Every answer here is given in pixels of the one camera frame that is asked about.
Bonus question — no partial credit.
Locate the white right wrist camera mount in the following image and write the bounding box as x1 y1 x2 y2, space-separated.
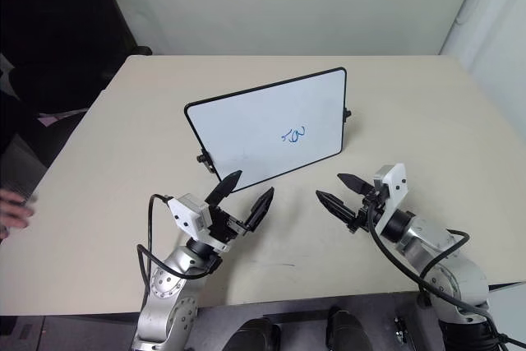
371 163 410 241

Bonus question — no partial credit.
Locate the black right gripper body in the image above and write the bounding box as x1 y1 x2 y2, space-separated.
347 186 390 234

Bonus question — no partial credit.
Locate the black-framed small whiteboard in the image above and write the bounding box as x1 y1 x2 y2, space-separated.
183 67 353 194

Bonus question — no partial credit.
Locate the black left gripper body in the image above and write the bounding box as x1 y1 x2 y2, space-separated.
206 206 249 244

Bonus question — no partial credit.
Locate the bare person hand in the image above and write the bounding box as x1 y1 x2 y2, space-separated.
0 188 35 241

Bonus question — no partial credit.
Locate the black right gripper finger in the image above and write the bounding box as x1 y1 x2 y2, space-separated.
315 189 358 223
336 173 376 196

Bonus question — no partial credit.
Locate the black office chair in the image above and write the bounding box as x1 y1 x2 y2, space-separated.
0 0 153 171

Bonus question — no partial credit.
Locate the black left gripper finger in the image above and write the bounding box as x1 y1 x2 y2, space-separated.
204 169 242 206
244 186 275 233

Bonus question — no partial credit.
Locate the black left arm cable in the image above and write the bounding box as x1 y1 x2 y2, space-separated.
136 193 206 311

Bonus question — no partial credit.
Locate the dark rounded robot foot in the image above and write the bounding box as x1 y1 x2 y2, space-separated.
325 306 367 351
228 316 283 351

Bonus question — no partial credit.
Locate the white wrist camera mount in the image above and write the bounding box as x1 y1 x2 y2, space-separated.
371 163 410 241
167 192 211 242

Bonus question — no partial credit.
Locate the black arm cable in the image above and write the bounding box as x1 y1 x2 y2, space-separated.
367 202 526 348
136 193 206 311

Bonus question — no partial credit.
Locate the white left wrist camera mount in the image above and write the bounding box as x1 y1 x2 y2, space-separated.
167 192 211 242

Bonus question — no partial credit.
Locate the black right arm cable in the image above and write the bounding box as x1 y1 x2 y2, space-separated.
367 202 526 348

